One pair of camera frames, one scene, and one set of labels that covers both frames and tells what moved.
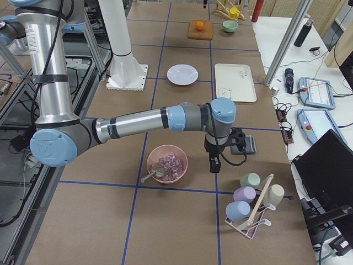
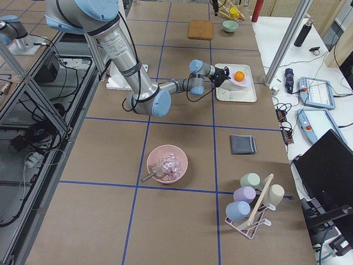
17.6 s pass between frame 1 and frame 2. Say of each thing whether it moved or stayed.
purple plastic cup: stayed
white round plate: moved
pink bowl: stayed
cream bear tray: stayed
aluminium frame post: stayed
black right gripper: moved
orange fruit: moved
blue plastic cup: stayed
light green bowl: stayed
